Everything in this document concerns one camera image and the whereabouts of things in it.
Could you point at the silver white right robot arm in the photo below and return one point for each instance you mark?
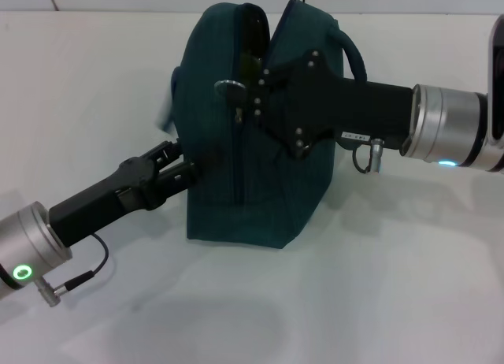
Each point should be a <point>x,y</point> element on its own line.
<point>449,127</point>

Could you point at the dark teal insulated lunch bag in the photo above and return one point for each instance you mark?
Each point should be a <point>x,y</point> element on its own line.
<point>256,202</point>

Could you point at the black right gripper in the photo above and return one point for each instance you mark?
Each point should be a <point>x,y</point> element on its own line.
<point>346,104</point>

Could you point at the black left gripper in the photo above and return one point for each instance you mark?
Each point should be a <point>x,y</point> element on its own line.
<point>102,198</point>

